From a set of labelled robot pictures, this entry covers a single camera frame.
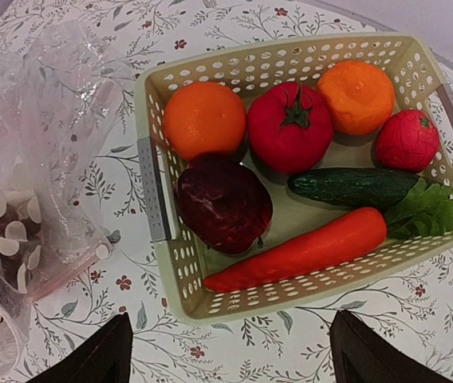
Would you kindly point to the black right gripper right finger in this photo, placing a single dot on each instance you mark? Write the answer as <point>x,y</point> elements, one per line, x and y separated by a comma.
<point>361,355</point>

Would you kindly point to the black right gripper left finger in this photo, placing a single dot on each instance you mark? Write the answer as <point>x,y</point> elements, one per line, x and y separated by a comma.
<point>104,357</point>

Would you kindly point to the dark red toy onion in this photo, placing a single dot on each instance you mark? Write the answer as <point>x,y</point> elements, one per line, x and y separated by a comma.
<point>223,202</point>

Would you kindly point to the red toy pepper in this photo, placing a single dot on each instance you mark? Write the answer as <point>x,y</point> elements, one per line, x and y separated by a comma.
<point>289,127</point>

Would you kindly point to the clear pink-zipper zip bag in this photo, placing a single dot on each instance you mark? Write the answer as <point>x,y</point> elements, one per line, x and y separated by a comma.
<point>58,103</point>

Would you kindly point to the dark purple toy grapes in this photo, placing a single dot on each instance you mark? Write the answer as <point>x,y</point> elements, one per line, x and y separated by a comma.
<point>19,239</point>

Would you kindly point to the clear white-dotted zip bag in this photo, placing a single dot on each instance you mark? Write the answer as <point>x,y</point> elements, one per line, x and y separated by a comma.
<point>14,314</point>

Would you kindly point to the orange toy carrot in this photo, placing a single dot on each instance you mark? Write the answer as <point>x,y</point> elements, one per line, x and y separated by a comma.
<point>351,236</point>

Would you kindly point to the green toy vegetable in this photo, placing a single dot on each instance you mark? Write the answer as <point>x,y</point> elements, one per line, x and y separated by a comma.
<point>426,210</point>

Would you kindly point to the dark green toy cucumber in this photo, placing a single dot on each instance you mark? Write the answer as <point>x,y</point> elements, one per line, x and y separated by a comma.
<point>353,187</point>

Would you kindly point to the red toy tomato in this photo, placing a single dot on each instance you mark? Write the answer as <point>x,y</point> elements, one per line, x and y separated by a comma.
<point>408,141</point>

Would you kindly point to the orange toy fruit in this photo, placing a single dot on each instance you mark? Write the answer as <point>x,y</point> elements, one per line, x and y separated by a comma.
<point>204,117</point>
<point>360,97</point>

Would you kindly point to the beige perforated plastic basket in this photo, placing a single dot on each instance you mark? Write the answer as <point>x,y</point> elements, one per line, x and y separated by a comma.
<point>185,260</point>

